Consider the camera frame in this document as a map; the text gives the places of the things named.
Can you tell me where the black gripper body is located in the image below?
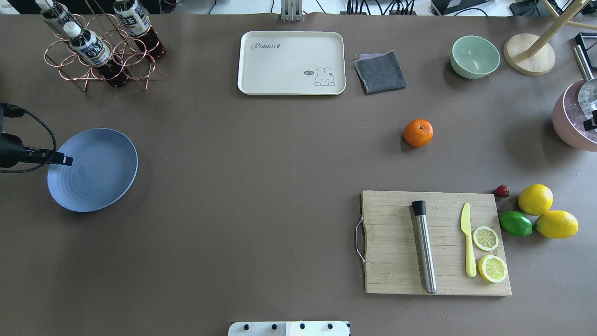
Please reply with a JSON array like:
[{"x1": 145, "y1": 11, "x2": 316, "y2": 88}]
[{"x1": 0, "y1": 133, "x2": 30, "y2": 168}]

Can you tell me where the blue round plate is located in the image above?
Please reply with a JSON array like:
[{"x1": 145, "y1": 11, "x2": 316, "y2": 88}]
[{"x1": 47, "y1": 128, "x2": 138, "y2": 212}]

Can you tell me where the orange mandarin fruit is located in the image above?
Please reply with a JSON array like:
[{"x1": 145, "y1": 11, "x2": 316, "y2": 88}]
[{"x1": 403, "y1": 119, "x2": 434, "y2": 147}]

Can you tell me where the pink ice bowl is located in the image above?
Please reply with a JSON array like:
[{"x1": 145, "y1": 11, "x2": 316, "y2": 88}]
[{"x1": 552, "y1": 80, "x2": 597, "y2": 152}]

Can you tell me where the metal ice scoop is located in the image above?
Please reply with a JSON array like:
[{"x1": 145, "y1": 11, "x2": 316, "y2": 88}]
[{"x1": 573, "y1": 45, "x2": 597, "y2": 120}]

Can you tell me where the wooden cup stand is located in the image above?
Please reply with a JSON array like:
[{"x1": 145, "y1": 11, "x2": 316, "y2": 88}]
[{"x1": 503, "y1": 0, "x2": 597, "y2": 76}]

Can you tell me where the upper yellow lemon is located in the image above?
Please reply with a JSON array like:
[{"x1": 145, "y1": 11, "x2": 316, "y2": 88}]
[{"x1": 518, "y1": 184, "x2": 554, "y2": 216}]

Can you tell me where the yellow lemon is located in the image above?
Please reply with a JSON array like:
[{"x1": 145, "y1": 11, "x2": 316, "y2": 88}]
[
  {"x1": 535, "y1": 210, "x2": 579, "y2": 239},
  {"x1": 518, "y1": 184, "x2": 554, "y2": 216}
]

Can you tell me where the lower yellow lemon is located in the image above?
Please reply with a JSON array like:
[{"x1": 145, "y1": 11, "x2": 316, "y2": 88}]
[{"x1": 535, "y1": 210, "x2": 579, "y2": 239}]

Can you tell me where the small red strawberry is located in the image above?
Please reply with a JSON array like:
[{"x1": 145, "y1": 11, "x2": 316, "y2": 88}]
[{"x1": 492, "y1": 185, "x2": 510, "y2": 198}]

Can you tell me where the green lime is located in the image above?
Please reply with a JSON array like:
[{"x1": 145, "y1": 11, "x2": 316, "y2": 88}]
[{"x1": 499, "y1": 210, "x2": 533, "y2": 237}]

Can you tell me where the middle tea bottle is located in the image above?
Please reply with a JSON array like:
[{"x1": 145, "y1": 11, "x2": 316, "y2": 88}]
[{"x1": 63, "y1": 21, "x2": 128, "y2": 87}]

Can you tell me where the tea bottle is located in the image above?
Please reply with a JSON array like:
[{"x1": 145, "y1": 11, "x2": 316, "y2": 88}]
[
  {"x1": 36, "y1": 0, "x2": 78, "y2": 39},
  {"x1": 63, "y1": 21, "x2": 128, "y2": 87},
  {"x1": 113, "y1": 0, "x2": 166, "y2": 59}
]

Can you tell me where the green ceramic bowl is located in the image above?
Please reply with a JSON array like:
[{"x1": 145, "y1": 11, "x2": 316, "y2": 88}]
[{"x1": 450, "y1": 35, "x2": 500, "y2": 79}]

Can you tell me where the left tea bottle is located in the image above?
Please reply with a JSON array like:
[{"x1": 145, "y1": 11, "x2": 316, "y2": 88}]
[{"x1": 36, "y1": 0, "x2": 78, "y2": 39}]

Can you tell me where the upper lemon half slice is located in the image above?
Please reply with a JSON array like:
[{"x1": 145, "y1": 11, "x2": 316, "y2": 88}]
[{"x1": 472, "y1": 226, "x2": 500, "y2": 252}]

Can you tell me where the lemon half slice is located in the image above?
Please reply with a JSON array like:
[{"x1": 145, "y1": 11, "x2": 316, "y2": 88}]
[
  {"x1": 472, "y1": 226, "x2": 500, "y2": 252},
  {"x1": 478, "y1": 255, "x2": 508, "y2": 283}
]

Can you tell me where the yellow plastic knife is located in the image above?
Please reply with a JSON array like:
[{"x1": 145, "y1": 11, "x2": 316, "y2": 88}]
[{"x1": 460, "y1": 203, "x2": 477, "y2": 277}]

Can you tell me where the lower lemon half slice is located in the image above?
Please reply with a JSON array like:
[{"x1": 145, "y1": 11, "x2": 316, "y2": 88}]
[{"x1": 478, "y1": 255, "x2": 508, "y2": 283}]

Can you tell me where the right tea bottle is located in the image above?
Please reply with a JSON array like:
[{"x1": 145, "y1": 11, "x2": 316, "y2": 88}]
[{"x1": 113, "y1": 0, "x2": 166, "y2": 59}]

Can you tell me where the steel muddler black tip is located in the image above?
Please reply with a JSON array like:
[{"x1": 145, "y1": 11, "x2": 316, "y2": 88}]
[{"x1": 411, "y1": 200, "x2": 437, "y2": 295}]

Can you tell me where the grey folded cloth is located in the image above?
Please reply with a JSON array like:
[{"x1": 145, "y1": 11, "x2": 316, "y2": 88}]
[{"x1": 353, "y1": 50, "x2": 407, "y2": 94}]

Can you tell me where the bamboo cutting board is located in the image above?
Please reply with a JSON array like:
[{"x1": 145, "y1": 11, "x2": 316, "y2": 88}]
[{"x1": 361, "y1": 190, "x2": 512, "y2": 296}]

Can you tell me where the cream rabbit tray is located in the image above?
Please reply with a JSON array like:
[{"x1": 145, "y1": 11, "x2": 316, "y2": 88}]
[{"x1": 237, "y1": 31, "x2": 346, "y2": 95}]

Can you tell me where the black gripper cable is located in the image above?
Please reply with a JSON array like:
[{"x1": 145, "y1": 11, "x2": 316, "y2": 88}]
[{"x1": 0, "y1": 103, "x2": 57, "y2": 175}]

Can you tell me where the copper wire bottle rack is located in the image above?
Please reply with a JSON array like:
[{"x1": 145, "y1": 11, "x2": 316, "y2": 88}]
[{"x1": 43, "y1": 0, "x2": 162, "y2": 91}]

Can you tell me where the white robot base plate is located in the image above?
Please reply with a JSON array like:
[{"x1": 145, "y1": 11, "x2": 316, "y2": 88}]
[{"x1": 228, "y1": 320, "x2": 351, "y2": 336}]

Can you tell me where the aluminium camera post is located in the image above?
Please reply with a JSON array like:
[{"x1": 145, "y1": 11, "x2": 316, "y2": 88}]
[{"x1": 280, "y1": 0, "x2": 303, "y2": 22}]

